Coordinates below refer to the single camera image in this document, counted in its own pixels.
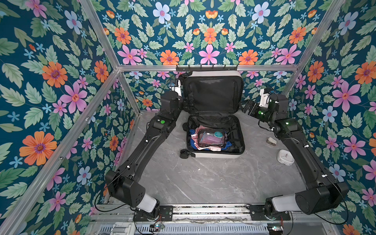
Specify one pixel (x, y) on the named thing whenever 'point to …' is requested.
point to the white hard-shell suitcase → (213, 101)
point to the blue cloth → (193, 145)
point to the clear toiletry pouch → (212, 138)
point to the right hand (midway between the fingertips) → (246, 103)
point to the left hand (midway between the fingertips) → (185, 88)
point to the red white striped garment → (195, 136)
